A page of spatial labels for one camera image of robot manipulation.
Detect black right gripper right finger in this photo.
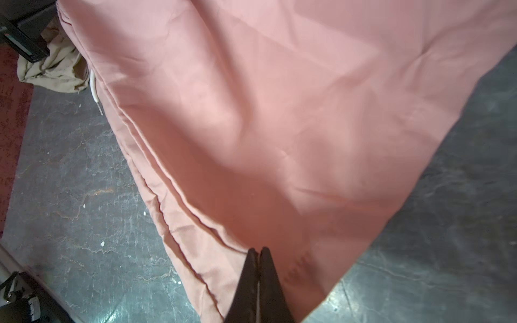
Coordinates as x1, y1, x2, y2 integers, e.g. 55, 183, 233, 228
258, 247, 295, 323

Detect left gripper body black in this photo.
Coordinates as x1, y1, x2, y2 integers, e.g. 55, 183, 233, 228
1, 0, 57, 63

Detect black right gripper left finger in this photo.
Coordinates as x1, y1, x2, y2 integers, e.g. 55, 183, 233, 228
224, 248, 259, 323

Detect beige shorts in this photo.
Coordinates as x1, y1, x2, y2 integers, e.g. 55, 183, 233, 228
17, 17, 90, 93

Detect pink shorts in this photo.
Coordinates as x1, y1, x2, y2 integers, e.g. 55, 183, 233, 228
57, 1, 516, 322

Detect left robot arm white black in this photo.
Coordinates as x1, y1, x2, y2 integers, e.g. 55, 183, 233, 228
1, 1, 73, 322

